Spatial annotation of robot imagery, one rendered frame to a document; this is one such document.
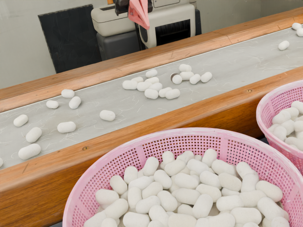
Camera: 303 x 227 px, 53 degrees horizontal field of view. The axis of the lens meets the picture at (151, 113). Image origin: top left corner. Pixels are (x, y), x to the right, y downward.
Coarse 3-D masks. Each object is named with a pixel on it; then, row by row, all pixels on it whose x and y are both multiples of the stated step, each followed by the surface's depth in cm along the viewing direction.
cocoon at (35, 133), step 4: (32, 128) 56; (36, 128) 56; (28, 132) 55; (32, 132) 55; (36, 132) 55; (40, 132) 56; (28, 136) 54; (32, 136) 54; (36, 136) 55; (28, 140) 54; (32, 140) 55; (36, 140) 55
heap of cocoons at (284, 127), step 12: (288, 108) 51; (300, 108) 52; (276, 120) 49; (288, 120) 48; (300, 120) 48; (276, 132) 45; (288, 132) 46; (300, 132) 46; (288, 144) 43; (300, 144) 42
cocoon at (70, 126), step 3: (60, 123) 56; (63, 123) 56; (66, 123) 56; (69, 123) 56; (72, 123) 56; (60, 126) 56; (63, 126) 56; (66, 126) 56; (69, 126) 56; (72, 126) 56; (75, 126) 57; (60, 129) 56; (63, 129) 56; (66, 129) 56; (69, 129) 56; (72, 129) 56; (63, 132) 56
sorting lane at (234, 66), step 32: (288, 32) 91; (192, 64) 80; (224, 64) 76; (256, 64) 72; (288, 64) 69; (96, 96) 71; (128, 96) 68; (192, 96) 62; (0, 128) 63; (96, 128) 56
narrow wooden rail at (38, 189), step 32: (224, 96) 54; (256, 96) 52; (128, 128) 49; (160, 128) 48; (224, 128) 52; (256, 128) 55; (32, 160) 45; (64, 160) 44; (96, 160) 44; (0, 192) 40; (32, 192) 42; (64, 192) 44; (0, 224) 42; (32, 224) 44
